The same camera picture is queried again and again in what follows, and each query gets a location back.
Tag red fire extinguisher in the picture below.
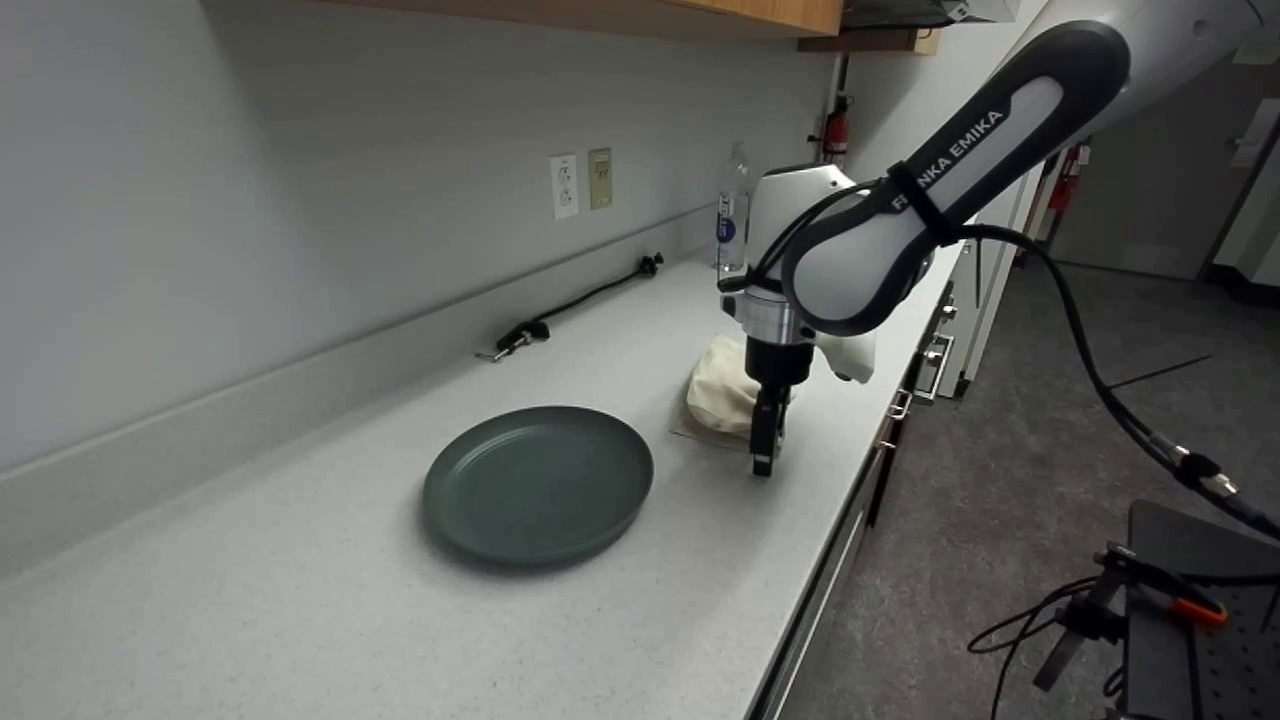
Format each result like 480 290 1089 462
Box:
810 83 857 169

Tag black clamp with orange handle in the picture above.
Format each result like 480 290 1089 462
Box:
1094 541 1235 635

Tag thin black cable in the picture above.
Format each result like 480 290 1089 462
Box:
965 574 1136 720

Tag white wall power outlet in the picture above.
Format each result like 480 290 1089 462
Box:
545 152 582 223

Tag black power cord with plug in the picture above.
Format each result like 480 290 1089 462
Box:
474 248 668 366

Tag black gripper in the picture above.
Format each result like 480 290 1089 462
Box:
735 285 821 479

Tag wall power outlets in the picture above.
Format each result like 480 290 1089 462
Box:
582 145 620 215

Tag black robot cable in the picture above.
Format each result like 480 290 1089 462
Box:
955 219 1280 544

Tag red wall-mounted object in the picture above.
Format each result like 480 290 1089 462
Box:
1043 135 1094 223

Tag dark green round plate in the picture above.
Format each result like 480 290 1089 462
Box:
419 403 657 576

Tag beige stained cloth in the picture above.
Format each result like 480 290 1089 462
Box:
680 327 772 443

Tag silver dishwasher handle bar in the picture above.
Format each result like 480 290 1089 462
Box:
872 379 920 456

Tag silver drawer handle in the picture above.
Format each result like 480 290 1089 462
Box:
915 291 961 403

